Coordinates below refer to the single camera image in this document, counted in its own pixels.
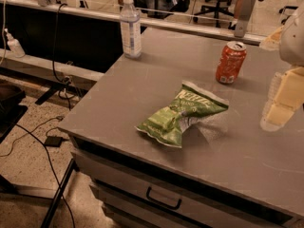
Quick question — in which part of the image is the black power adapter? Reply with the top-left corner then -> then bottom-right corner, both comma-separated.
44,136 -> 63,147

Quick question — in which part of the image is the small white pump bottle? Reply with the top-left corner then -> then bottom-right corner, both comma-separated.
5,28 -> 25,58

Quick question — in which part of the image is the black office chair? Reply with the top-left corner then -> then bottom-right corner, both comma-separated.
193,0 -> 234,28

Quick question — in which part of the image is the green chip bag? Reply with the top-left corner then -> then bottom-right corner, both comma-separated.
136,81 -> 229,148

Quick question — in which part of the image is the black drawer handle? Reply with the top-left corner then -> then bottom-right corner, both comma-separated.
145,186 -> 182,210

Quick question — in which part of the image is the black floor cable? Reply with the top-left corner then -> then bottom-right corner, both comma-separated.
0,115 -> 77,228

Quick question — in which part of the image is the grey drawer cabinet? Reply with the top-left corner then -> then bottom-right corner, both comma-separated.
72,137 -> 293,228

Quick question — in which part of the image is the orange soda can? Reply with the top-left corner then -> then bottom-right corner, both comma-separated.
216,41 -> 247,85

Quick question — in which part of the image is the grey metal bracket post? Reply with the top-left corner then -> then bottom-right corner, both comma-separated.
234,0 -> 256,38

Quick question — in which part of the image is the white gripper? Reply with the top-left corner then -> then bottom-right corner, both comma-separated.
259,4 -> 304,132

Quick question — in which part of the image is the clear plastic water bottle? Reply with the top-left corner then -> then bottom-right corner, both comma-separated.
120,0 -> 142,58

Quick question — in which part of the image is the metal divider rail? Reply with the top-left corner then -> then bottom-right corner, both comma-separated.
0,0 -> 266,46

